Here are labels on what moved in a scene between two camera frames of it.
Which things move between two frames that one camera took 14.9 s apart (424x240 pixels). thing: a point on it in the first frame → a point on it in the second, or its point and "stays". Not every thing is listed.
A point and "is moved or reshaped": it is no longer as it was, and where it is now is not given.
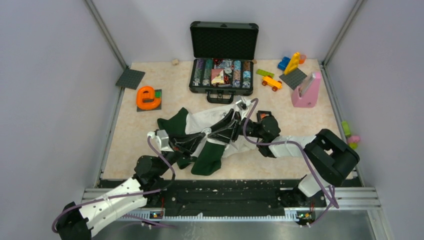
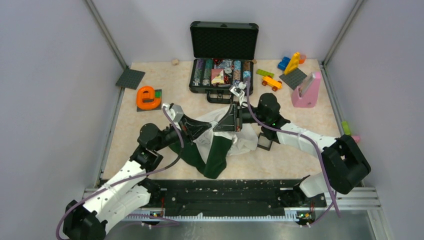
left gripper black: [184, 145] → [190, 128]
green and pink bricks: [352, 140] stays
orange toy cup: [302, 59] stays
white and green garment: [208, 155] is moved or reshaped
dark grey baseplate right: [294, 78] stays
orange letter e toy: [145, 99] stays
